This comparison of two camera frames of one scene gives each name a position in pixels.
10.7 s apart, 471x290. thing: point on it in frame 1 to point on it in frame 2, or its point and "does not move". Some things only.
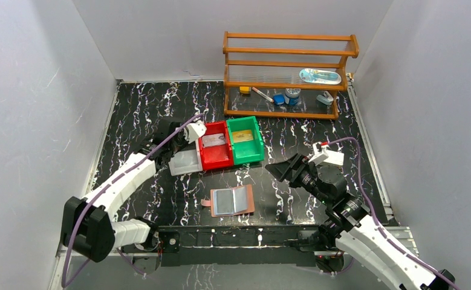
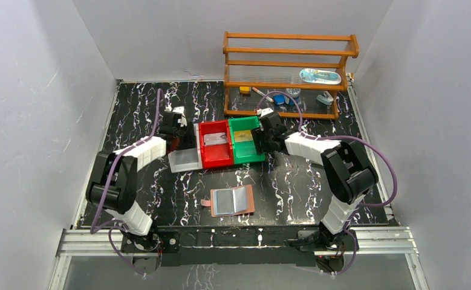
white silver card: x=213 y=139 does not move
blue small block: x=279 y=99 does not move
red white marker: x=271 y=99 does not move
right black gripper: x=290 y=170 to x=258 y=136
